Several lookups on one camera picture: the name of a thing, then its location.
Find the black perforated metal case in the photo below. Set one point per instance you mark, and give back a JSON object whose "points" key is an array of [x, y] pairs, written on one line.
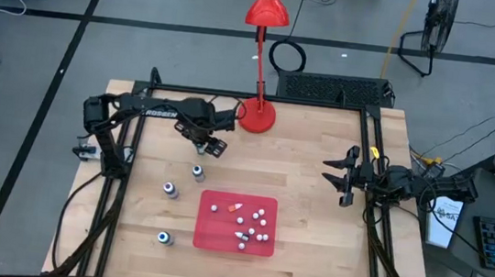
{"points": [[335, 89]]}

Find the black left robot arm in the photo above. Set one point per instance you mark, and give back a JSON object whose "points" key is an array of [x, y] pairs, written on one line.
{"points": [[158, 110]]}

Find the small orange food coloring bottle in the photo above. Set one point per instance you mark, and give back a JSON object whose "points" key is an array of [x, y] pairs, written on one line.
{"points": [[263, 222], [240, 220], [234, 207], [214, 208]]}

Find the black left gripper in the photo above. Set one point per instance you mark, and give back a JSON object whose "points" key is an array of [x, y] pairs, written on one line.
{"points": [[208, 116]]}

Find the large blue food coloring bottle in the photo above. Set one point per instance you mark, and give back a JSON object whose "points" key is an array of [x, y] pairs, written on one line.
{"points": [[165, 238]]}

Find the red desk lamp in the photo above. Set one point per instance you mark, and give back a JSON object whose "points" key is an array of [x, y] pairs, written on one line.
{"points": [[256, 116]]}

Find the small green food coloring bottle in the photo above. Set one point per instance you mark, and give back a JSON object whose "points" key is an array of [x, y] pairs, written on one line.
{"points": [[259, 237]]}

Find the white paper sheet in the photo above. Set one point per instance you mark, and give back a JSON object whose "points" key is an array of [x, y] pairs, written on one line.
{"points": [[443, 223]]}

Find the small red food coloring bottle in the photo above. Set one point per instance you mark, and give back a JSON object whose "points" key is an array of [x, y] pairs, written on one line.
{"points": [[251, 231]]}

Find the small maroon food coloring bottle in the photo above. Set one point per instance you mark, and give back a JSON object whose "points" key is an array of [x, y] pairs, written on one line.
{"points": [[255, 215]]}

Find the red translucent plastic bin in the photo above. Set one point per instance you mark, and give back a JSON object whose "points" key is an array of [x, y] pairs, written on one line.
{"points": [[219, 232]]}

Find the black floor fan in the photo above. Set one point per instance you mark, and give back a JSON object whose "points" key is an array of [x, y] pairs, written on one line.
{"points": [[439, 20]]}

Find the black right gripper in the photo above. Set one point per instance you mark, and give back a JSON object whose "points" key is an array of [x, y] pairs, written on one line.
{"points": [[370, 179]]}

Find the yellow tape tag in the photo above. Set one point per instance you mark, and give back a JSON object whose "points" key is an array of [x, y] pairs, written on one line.
{"points": [[374, 152]]}

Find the small white-capped food coloring bottle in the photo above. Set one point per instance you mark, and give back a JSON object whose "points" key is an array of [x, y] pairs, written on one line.
{"points": [[242, 246], [265, 237]]}

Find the black aluminium table frame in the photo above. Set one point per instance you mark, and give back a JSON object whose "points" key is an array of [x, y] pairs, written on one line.
{"points": [[302, 102]]}

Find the large black food coloring bottle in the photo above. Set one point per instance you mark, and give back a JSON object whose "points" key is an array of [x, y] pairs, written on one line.
{"points": [[198, 173]]}

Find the large violet food coloring bottle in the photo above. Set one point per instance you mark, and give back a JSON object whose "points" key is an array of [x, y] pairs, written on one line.
{"points": [[171, 189]]}

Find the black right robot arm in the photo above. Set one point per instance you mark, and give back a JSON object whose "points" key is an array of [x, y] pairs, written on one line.
{"points": [[431, 188]]}

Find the large green food coloring bottle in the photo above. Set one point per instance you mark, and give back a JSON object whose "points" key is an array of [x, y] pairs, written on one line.
{"points": [[200, 148]]}

